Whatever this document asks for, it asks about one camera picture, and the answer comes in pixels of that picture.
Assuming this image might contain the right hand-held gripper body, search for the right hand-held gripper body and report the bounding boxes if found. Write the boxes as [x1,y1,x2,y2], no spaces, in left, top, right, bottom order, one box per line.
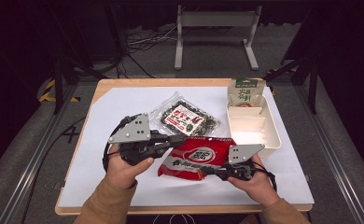
[219,143,266,182]

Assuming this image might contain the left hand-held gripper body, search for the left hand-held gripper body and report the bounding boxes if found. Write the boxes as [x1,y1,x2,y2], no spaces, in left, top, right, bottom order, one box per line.
[107,112,173,166]

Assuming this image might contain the red seasoning packet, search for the red seasoning packet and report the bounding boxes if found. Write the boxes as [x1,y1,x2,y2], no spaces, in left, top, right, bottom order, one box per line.
[157,135,237,182]

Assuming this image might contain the white divided plastic container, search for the white divided plastic container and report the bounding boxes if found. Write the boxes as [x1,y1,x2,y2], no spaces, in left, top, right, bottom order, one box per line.
[225,92,283,159]

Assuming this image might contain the beige green-topped seasoning packet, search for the beige green-topped seasoning packet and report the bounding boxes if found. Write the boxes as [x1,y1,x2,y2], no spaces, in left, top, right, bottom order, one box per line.
[227,77,267,108]

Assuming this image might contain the person's right hand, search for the person's right hand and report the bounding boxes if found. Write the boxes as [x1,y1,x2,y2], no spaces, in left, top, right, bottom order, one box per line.
[227,154,281,209]

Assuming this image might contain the person's left hand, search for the person's left hand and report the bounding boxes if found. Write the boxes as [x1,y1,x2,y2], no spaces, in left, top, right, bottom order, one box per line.
[103,144,155,190]

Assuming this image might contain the clear bag of dried seaweed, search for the clear bag of dried seaweed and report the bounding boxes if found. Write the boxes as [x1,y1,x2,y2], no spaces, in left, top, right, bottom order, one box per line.
[147,91,222,138]

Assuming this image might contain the white table mat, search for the white table mat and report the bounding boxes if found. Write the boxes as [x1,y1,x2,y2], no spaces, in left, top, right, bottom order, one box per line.
[58,86,315,208]

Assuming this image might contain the wooden table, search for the wooden table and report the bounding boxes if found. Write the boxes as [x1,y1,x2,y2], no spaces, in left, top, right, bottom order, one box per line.
[54,77,315,217]

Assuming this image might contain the black metal stand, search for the black metal stand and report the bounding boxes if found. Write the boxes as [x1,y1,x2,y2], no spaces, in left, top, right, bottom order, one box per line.
[49,54,109,116]
[263,55,320,115]

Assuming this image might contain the white metal stand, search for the white metal stand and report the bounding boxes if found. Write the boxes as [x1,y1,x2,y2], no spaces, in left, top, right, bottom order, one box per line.
[174,4,263,72]

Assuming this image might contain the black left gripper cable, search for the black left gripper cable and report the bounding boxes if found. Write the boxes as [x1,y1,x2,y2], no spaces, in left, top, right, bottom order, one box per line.
[101,114,141,173]

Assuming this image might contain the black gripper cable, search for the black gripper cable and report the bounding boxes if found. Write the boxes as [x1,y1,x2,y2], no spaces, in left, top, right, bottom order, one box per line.
[252,165,278,192]
[101,114,141,173]

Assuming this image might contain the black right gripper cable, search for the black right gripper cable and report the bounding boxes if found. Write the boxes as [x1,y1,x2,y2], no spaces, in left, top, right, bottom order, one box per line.
[252,165,278,192]

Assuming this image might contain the white cable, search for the white cable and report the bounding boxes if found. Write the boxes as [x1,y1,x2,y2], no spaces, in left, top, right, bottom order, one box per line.
[151,214,197,224]

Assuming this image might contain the black floor cable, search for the black floor cable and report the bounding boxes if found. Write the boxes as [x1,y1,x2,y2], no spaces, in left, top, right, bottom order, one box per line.
[21,116,87,224]

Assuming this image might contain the aluminium rail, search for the aluminium rail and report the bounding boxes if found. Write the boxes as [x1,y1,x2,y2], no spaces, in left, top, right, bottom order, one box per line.
[0,84,79,224]
[295,84,364,224]

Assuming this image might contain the bundle of floor cables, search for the bundle of floor cables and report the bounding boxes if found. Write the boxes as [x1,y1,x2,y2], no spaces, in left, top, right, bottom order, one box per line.
[125,25,178,54]

